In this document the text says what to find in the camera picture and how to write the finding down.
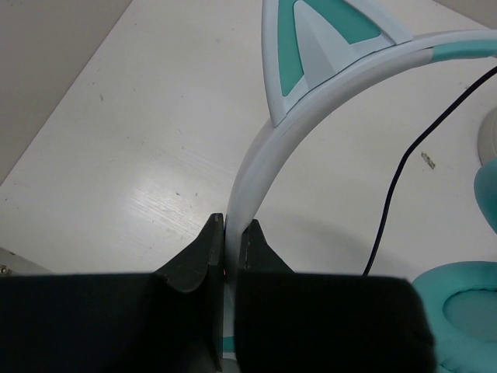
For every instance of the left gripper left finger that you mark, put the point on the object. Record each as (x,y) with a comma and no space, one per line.
(168,320)

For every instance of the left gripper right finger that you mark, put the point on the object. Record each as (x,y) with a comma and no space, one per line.
(287,321)

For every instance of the teal cat-ear headphones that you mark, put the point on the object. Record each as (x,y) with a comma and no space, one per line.
(316,56)

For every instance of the grey white folded headphones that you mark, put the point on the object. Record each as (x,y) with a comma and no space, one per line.
(487,138)

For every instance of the aluminium rail front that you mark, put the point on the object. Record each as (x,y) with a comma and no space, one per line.
(15,265)

